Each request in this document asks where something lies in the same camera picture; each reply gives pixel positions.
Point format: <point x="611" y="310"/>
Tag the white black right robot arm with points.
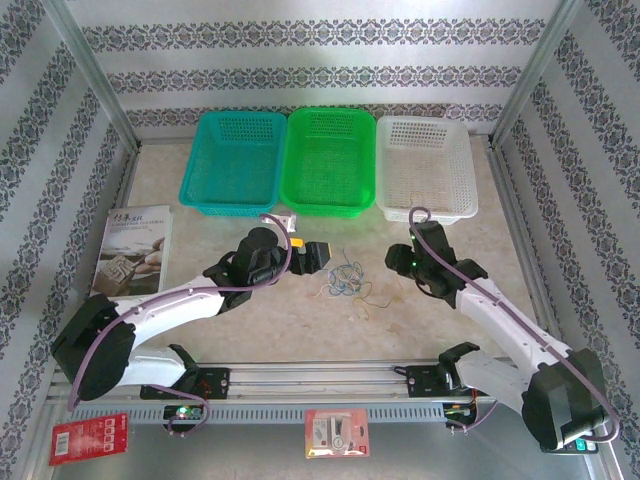
<point x="500" y="315"/>

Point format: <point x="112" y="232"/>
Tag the teal plastic basket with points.
<point x="230" y="165"/>

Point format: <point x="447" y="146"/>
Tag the green plastic basket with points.
<point x="325" y="165"/>

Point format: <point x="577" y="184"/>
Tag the black calculator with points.
<point x="580" y="446"/>

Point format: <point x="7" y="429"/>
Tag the grey picture book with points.
<point x="130" y="250"/>

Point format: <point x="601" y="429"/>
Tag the small circuit board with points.
<point x="457" y="411"/>
<point x="185" y="413"/>

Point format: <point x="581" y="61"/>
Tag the aluminium mounting rail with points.
<point x="320" y="382"/>

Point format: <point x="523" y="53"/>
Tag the pink USB stick package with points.
<point x="337" y="434"/>

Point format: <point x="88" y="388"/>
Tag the aluminium frame post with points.
<point x="535" y="75"/>
<point x="95" y="75"/>

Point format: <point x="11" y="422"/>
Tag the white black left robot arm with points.
<point x="170" y="300"/>

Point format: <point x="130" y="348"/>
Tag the white plastic basket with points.
<point x="425" y="160"/>

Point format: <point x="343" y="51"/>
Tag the red flat package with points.
<point x="90" y="440"/>

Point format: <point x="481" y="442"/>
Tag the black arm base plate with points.
<point x="215" y="382"/>
<point x="420" y="380"/>

